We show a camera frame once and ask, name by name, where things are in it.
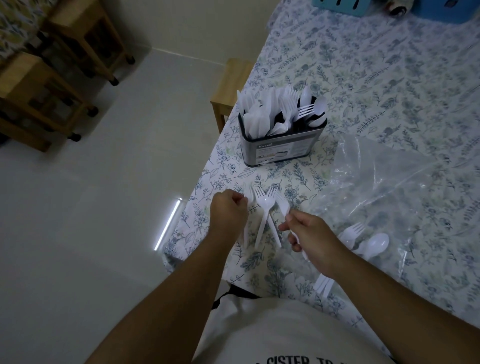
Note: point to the steel cutlery caddy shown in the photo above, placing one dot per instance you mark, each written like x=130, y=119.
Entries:
x=281, y=148

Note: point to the person's left forearm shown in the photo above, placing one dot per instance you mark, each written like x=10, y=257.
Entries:
x=168, y=311

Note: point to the white plastic spoon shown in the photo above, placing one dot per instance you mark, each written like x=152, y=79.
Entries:
x=377, y=243

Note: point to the person's right hand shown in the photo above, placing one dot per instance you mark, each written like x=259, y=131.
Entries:
x=318, y=243

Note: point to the blue lidded container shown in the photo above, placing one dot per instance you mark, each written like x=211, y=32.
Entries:
x=442, y=15

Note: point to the teal utensil holder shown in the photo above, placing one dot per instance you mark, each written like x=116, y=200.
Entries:
x=348, y=11

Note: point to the clear plastic bag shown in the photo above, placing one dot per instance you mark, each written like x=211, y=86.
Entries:
x=375, y=168

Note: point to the small white ceramic figurine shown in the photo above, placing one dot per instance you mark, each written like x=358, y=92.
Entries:
x=397, y=9

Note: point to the person's right forearm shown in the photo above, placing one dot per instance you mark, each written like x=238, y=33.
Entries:
x=405, y=311

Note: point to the wooden stool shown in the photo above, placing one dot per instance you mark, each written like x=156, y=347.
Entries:
x=71, y=11
x=234, y=78
x=22, y=71

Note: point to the bunch of white plastic cutlery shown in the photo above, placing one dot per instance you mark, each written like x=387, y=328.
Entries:
x=258, y=120

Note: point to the blue floral tablecloth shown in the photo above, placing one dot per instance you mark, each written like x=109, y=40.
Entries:
x=393, y=75

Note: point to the person's left hand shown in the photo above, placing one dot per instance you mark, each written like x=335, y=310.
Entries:
x=227, y=217

